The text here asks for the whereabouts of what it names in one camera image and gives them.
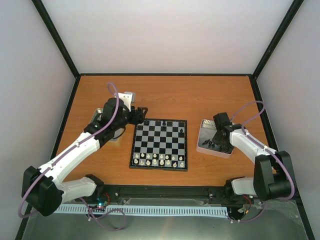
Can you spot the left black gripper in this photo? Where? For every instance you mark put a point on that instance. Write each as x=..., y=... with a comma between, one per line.
x=138, y=117

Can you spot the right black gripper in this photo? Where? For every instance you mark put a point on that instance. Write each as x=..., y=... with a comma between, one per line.
x=229, y=148

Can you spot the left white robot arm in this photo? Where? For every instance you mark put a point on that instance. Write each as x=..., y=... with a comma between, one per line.
x=44, y=187

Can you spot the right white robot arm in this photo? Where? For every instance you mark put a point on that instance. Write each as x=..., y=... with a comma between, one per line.
x=273, y=176

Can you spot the black chess piece in tray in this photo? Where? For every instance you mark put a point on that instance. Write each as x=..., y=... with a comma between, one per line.
x=211, y=144
x=205, y=142

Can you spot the left green-lit circuit board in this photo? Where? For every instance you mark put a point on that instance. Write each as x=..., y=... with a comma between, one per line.
x=101, y=204

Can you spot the right pink tray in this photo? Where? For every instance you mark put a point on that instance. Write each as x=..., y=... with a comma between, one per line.
x=206, y=131

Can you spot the left metal tray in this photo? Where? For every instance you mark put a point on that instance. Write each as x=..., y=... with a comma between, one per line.
x=108, y=134

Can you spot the black and silver chessboard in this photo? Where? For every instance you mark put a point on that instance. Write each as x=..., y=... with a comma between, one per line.
x=150, y=137

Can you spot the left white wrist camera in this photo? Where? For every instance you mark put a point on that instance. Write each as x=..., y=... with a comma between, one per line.
x=128, y=98

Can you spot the black aluminium frame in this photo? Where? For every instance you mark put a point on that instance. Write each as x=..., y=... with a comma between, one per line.
x=289, y=16

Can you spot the light blue cable duct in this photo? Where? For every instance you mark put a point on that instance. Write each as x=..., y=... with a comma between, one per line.
x=163, y=211

